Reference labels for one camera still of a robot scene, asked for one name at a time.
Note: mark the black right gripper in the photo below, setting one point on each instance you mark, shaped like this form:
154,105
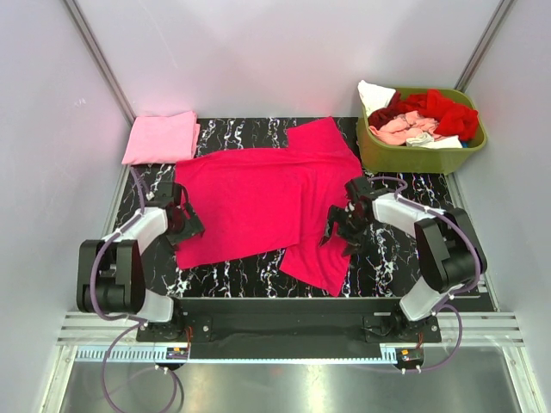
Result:
338,214

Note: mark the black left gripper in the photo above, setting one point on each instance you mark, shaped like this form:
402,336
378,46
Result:
193,228

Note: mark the magenta t shirt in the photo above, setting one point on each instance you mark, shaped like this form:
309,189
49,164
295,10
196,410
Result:
252,201

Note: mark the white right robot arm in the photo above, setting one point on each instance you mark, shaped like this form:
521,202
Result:
450,257

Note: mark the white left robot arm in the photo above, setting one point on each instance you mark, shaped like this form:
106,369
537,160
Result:
111,275

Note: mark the olive green plastic basket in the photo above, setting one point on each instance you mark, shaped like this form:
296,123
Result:
422,154

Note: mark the folded pink t shirt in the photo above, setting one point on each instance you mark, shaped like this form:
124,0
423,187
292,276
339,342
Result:
162,139

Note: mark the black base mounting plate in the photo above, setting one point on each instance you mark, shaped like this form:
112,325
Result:
279,329

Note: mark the peach garment in basket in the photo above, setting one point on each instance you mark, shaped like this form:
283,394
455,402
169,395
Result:
404,126

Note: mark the dark red garment in basket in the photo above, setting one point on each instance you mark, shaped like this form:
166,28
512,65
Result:
382,116

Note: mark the white cloth in basket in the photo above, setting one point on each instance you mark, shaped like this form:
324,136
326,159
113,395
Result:
374,97

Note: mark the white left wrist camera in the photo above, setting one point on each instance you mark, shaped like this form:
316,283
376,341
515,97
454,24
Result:
165,193

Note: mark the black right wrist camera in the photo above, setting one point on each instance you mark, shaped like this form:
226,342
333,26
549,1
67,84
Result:
360,191

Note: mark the aluminium frame rail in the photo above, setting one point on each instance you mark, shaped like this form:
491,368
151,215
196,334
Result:
478,329

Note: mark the left aluminium corner post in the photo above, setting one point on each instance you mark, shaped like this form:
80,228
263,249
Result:
94,49

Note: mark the aluminium corner post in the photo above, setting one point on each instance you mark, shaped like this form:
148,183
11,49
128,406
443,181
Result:
94,49
484,43

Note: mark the right aluminium corner post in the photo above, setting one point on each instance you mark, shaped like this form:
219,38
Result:
484,43

